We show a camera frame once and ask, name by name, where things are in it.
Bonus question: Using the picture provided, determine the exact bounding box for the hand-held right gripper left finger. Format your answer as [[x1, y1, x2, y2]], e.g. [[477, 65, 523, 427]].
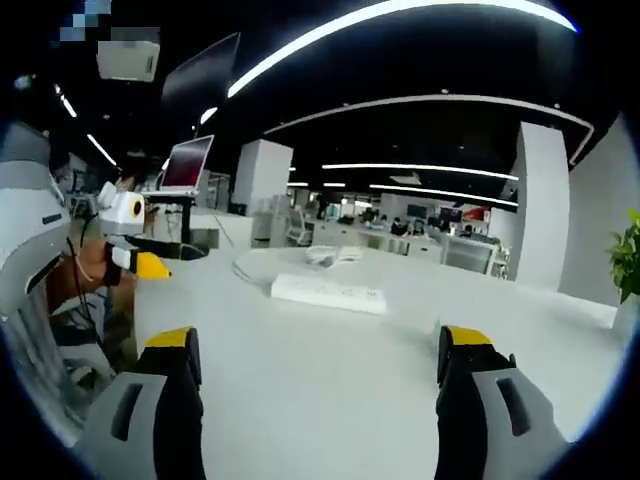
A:
[[74, 325, 207, 480]]

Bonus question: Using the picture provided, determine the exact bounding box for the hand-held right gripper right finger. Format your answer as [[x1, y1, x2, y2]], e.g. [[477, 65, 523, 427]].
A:
[[434, 324, 571, 480]]

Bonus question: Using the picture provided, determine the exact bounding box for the clear plastic bag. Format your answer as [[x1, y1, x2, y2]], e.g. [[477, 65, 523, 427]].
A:
[[303, 243, 367, 267]]

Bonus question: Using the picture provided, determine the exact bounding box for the white power strip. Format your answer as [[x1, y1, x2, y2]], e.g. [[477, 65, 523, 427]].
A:
[[269, 273, 389, 316]]

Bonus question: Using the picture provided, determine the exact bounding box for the white desk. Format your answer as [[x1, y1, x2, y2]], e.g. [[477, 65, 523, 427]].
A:
[[133, 213, 627, 480]]

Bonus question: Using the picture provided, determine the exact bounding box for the person's left hand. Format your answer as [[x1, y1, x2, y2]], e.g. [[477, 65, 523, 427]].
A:
[[74, 238, 124, 294]]

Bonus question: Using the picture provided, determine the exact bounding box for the open silver laptop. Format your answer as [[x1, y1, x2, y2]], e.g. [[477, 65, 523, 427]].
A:
[[158, 134, 216, 197]]

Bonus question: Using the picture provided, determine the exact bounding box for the white worn device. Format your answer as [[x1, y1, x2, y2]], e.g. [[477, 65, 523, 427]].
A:
[[0, 158, 72, 296]]

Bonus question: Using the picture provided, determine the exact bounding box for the grey office chair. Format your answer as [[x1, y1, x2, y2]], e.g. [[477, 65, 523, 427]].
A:
[[286, 206, 315, 247]]

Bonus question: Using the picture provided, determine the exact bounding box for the white ceiling unit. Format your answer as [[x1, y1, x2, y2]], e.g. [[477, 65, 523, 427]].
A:
[[96, 38, 162, 82]]

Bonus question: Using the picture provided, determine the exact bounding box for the row of office desks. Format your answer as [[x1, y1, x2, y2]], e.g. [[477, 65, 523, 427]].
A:
[[312, 197, 509, 276]]

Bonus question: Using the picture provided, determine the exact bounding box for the green potted plant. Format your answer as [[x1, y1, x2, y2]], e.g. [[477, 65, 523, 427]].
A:
[[605, 207, 640, 346]]

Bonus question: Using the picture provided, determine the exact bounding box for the thin black cable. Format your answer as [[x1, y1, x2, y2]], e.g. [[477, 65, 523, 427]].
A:
[[65, 212, 107, 346]]

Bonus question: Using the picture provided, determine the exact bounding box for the white power strip cable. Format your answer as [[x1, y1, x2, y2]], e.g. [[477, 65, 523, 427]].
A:
[[231, 248, 281, 287]]

